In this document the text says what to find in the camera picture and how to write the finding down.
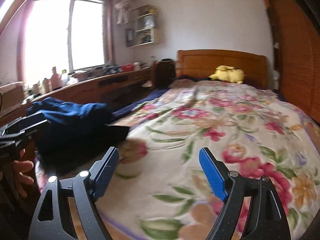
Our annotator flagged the wooden wardrobe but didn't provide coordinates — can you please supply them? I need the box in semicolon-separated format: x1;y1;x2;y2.
264;0;319;122

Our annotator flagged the pink bottle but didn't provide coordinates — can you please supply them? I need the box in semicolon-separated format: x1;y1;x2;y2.
50;67;62;90

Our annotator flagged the navy blue garment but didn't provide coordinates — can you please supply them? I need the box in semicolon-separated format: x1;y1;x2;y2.
27;97;114;133

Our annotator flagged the navy bed sheet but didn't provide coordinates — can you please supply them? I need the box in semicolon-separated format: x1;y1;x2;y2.
112;88;170;121

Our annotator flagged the floral bed blanket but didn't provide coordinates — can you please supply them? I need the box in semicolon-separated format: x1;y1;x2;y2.
35;78;320;240

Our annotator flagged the wooden chair with dark bag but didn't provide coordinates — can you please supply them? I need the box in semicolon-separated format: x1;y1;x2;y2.
150;59;176;89

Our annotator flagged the wooden headboard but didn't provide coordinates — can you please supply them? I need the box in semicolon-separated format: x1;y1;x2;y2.
176;49;268;89

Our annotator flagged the window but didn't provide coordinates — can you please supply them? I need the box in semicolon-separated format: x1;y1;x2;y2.
17;0;113;85

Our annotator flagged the black garment pile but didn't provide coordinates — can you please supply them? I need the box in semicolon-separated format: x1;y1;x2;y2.
35;125;130;173

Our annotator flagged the red container on desk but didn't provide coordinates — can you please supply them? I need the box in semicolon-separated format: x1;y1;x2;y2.
121;64;135;72

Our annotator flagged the long wooden desk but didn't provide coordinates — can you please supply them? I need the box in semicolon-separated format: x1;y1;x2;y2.
1;69;154;126

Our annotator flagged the white wall shelf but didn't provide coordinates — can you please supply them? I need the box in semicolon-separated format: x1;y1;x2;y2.
125;4;158;48

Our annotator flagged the yellow plush toy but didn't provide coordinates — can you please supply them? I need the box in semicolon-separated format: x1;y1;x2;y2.
209;65;245;84

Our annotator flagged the left hand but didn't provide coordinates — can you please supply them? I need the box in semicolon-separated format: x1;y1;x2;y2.
11;160;34;198

